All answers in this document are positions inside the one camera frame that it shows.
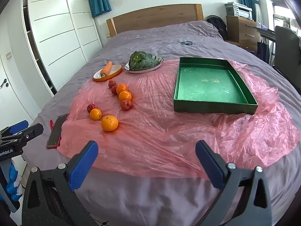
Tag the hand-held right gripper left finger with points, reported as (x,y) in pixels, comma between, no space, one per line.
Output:
(85,162)

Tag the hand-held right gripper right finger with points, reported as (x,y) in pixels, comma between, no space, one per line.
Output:
(208,162)

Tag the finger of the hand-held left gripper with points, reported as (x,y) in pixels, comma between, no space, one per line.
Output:
(33,131)
(18,126)

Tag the orange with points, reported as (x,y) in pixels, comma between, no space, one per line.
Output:
(125,96)
(95,114)
(121,88)
(109,123)

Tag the small red apple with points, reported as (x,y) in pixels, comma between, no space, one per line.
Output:
(112,83)
(113,90)
(90,107)
(126,104)

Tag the green tray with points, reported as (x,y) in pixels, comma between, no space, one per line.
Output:
(211,84)

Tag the person's left hand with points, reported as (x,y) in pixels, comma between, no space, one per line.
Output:
(13,183)

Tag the small red object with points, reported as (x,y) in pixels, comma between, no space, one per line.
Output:
(51,124)

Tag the smartphone with red case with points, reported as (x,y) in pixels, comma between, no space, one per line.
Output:
(56,131)

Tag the white door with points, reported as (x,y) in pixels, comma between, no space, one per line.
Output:
(11,98)

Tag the pink plastic sheet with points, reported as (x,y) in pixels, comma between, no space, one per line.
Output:
(152,127)

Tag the orange oval dish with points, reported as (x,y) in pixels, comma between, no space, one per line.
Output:
(115,71)

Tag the carrot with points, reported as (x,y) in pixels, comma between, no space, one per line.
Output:
(107,69)

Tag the white wardrobe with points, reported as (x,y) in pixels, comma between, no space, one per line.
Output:
(58,28)

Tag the silver oval plate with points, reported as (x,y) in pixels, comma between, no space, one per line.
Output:
(150,68)

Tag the bok choy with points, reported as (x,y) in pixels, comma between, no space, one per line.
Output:
(141,61)

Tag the black item on bed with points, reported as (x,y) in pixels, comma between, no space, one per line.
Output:
(186,43)

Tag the navy paper bag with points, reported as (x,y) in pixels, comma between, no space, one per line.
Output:
(263,51)

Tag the black backpack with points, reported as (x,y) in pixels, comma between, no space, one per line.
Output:
(217,27)

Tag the wooden dresser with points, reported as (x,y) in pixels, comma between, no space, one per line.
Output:
(242,30)

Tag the black chair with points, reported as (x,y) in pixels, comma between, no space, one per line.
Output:
(288,51)

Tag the glass desk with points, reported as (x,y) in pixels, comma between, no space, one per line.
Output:
(268,31)

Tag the white printer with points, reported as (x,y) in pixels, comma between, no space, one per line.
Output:
(238,10)

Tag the window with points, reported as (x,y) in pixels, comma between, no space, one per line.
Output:
(279,4)

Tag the light switch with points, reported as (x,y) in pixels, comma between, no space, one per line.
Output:
(9,55)

